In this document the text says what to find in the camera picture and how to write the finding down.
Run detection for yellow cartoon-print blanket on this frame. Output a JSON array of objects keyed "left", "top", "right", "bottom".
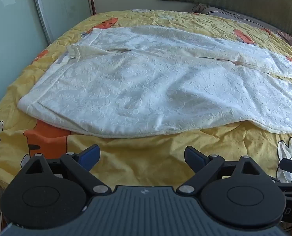
[{"left": 0, "top": 9, "right": 292, "bottom": 190}]

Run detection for pink cloth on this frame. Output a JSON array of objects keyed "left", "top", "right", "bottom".
[{"left": 277, "top": 30, "right": 292, "bottom": 50}]

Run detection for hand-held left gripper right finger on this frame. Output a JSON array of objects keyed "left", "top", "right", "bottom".
[{"left": 177, "top": 146, "right": 276, "bottom": 195}]

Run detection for grey patterned pillow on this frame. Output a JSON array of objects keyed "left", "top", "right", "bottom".
[{"left": 192, "top": 3, "right": 284, "bottom": 28}]

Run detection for white textured pants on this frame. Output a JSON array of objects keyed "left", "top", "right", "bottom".
[{"left": 17, "top": 25, "right": 292, "bottom": 138}]

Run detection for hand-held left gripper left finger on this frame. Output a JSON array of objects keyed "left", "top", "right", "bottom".
[{"left": 20, "top": 145, "right": 112, "bottom": 197}]

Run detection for glass sliding wardrobe door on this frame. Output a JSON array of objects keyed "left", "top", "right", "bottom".
[{"left": 0, "top": 0, "right": 97, "bottom": 118}]

